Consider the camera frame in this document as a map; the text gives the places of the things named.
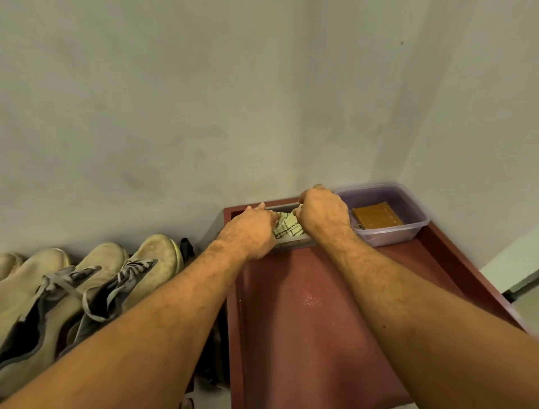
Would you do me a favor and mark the person's left forearm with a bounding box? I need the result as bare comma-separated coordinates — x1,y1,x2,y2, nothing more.
0,240,254,409

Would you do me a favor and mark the black shoe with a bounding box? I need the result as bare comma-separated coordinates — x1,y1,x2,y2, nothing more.
179,238,197,265

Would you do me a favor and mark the person's left hand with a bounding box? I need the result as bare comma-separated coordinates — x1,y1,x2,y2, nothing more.
216,203,281,262

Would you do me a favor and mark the brown leather wallet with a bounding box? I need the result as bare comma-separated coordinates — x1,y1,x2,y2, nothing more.
351,201,404,231

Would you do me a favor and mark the clear purple plastic container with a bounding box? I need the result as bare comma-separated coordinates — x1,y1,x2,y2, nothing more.
334,182,430,248

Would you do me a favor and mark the grey rectangular container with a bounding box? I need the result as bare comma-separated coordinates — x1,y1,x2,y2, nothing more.
268,203,317,253

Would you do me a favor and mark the pale green checked cloth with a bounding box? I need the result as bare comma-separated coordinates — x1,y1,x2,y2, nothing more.
271,204,306,240

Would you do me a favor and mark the beige sneaker with grey laces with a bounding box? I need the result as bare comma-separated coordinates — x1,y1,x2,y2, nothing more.
0,242,129,400
58,234,184,360

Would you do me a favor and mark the person's right forearm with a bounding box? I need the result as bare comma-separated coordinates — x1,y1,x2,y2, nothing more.
316,230,539,409

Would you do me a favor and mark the person's right hand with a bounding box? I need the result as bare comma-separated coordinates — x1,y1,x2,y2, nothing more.
294,184,359,247

